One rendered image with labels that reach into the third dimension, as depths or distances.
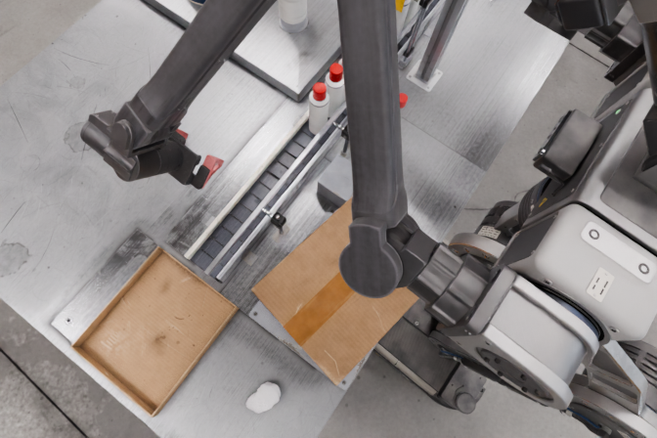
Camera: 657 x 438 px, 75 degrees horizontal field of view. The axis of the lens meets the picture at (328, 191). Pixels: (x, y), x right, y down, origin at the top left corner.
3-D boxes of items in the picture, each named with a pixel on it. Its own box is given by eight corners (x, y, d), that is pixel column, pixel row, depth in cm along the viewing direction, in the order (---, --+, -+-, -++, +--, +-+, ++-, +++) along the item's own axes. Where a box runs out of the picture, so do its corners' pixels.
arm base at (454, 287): (444, 336, 56) (478, 335, 45) (394, 296, 57) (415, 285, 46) (478, 284, 58) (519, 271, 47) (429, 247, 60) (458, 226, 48)
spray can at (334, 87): (329, 100, 125) (333, 56, 106) (344, 109, 125) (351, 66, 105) (319, 112, 124) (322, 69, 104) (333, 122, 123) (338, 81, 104)
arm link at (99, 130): (129, 130, 62) (174, 117, 69) (75, 86, 64) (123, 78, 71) (116, 191, 68) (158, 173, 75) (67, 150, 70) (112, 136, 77)
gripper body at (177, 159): (163, 124, 80) (132, 127, 73) (204, 155, 78) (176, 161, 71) (152, 153, 82) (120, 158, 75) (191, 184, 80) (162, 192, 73)
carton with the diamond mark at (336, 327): (347, 223, 116) (359, 190, 91) (413, 287, 111) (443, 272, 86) (263, 301, 109) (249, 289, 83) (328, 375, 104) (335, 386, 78)
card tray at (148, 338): (162, 248, 114) (157, 245, 110) (239, 308, 110) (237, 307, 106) (77, 346, 105) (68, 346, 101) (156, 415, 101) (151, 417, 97)
